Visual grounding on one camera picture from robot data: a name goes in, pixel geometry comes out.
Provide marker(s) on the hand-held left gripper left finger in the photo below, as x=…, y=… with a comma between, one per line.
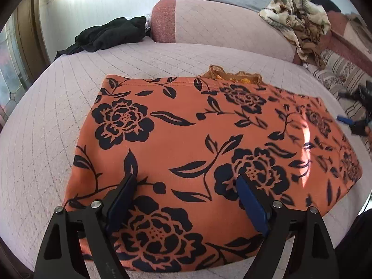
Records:
x=122, y=199

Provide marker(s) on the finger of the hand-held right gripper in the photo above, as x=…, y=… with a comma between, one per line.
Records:
x=350, y=96
x=345, y=120

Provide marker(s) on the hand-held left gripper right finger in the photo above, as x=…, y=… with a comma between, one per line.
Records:
x=252, y=206

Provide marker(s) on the orange floral long-sleeve shirt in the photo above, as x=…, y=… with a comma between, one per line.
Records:
x=180, y=139

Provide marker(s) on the striped floral quilt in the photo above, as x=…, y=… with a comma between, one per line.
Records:
x=340, y=72

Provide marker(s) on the reddish folded quilt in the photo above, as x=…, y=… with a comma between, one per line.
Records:
x=345, y=40

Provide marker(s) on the brown leaf-print blanket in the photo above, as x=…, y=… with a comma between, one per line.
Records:
x=302, y=26

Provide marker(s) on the black garment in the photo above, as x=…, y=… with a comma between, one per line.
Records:
x=327, y=5

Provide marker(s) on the pink quilted bed sheet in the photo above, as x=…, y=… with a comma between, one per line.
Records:
x=49, y=128

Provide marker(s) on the person's dark clothing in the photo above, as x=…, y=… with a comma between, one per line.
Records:
x=357, y=247

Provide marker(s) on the pink rolled quilt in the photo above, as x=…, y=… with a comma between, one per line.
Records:
x=218, y=26

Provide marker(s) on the black cloth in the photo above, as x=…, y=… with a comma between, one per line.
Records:
x=110, y=35

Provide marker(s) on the stained glass door pane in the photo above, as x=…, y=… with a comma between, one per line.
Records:
x=11, y=72

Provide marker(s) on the wooden door frame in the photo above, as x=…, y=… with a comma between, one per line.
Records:
x=32, y=29

